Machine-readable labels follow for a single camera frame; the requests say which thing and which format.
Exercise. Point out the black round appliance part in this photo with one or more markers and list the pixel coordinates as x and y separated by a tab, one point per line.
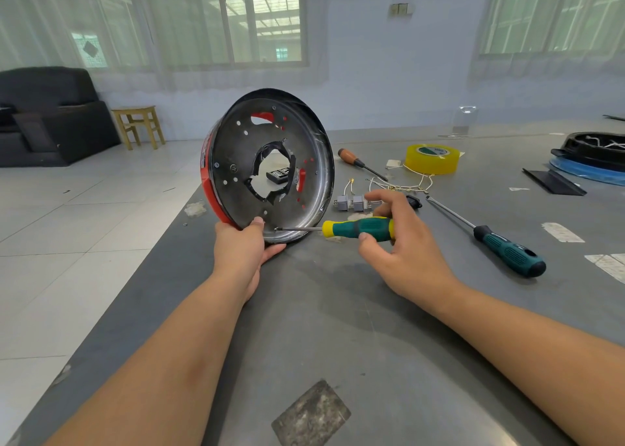
591	153

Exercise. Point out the large barred window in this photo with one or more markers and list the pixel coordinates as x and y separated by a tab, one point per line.
195	19
552	13

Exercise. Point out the sheer white curtain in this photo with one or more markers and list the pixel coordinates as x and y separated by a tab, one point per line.
547	65
34	16

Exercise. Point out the narrow white tape strip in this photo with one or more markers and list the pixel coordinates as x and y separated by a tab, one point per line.
563	233

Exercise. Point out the wide white tape strips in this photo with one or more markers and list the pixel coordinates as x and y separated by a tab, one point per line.
607	268

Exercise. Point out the yellow tape roll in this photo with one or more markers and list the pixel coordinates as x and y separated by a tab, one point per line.
418	166

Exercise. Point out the small wooden stool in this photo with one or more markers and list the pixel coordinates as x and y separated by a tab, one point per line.
137	112

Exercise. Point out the person's left hand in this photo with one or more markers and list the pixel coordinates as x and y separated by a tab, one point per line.
239	260

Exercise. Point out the thin black rod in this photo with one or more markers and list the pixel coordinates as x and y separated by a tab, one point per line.
615	118

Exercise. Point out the red round appliance base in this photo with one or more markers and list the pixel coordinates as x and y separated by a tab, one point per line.
230	148

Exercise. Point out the black remote control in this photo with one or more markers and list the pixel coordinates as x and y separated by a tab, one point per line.
278	175

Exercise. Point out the person's right hand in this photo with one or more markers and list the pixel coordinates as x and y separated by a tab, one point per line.
415	260

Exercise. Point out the person's right forearm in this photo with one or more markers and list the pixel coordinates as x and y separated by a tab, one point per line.
537	363

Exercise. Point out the black flat plate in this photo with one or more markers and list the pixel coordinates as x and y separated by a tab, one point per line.
554	182

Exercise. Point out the small black plug connector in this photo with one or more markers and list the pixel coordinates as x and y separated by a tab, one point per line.
414	202

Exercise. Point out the black armchair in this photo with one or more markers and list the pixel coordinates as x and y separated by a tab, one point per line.
54	118

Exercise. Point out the person's left forearm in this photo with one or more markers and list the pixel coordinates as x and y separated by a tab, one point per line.
146	382

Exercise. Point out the white wall box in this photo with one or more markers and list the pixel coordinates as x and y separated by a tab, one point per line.
400	9

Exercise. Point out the small grey rocker switch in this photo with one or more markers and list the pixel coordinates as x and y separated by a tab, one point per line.
341	203
356	203
372	204

